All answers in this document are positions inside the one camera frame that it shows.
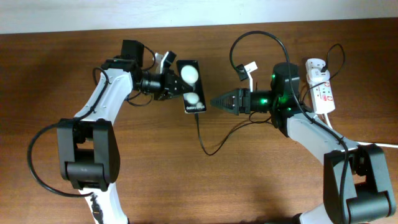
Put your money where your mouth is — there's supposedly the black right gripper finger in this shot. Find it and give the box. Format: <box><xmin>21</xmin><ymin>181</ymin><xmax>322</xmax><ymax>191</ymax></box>
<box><xmin>210</xmin><ymin>100</ymin><xmax>239</xmax><ymax>114</ymax></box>
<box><xmin>211</xmin><ymin>88</ymin><xmax>239</xmax><ymax>101</ymax></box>

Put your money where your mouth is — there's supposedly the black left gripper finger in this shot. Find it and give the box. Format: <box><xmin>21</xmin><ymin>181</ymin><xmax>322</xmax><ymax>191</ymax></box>
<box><xmin>174</xmin><ymin>75</ymin><xmax>190</xmax><ymax>89</ymax></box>
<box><xmin>169</xmin><ymin>89</ymin><xmax>193</xmax><ymax>99</ymax></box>

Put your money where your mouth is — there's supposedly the black smartphone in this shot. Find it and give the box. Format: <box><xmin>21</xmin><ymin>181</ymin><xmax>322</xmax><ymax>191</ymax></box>
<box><xmin>177</xmin><ymin>60</ymin><xmax>207</xmax><ymax>114</ymax></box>

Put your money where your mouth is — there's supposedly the black USB charging cable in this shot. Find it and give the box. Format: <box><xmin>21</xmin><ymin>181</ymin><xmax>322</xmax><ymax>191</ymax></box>
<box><xmin>194</xmin><ymin>43</ymin><xmax>346</xmax><ymax>156</ymax></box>

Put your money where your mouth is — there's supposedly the white power strip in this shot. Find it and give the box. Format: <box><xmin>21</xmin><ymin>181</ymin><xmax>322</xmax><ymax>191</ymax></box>
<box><xmin>305</xmin><ymin>58</ymin><xmax>335</xmax><ymax>114</ymax></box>

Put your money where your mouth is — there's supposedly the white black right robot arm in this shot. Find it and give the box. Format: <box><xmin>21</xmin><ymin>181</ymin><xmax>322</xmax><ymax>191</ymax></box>
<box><xmin>210</xmin><ymin>62</ymin><xmax>397</xmax><ymax>223</ymax></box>

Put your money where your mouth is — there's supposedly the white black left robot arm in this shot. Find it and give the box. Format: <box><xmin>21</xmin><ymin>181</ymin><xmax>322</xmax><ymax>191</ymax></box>
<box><xmin>57</xmin><ymin>58</ymin><xmax>193</xmax><ymax>223</ymax></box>

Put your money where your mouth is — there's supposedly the white USB charger adapter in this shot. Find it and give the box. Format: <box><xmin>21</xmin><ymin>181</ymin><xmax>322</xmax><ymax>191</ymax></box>
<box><xmin>307</xmin><ymin>68</ymin><xmax>330</xmax><ymax>84</ymax></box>

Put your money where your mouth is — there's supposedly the white power strip cord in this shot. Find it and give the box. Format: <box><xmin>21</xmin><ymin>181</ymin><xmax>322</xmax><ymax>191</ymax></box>
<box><xmin>323</xmin><ymin>113</ymin><xmax>398</xmax><ymax>149</ymax></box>

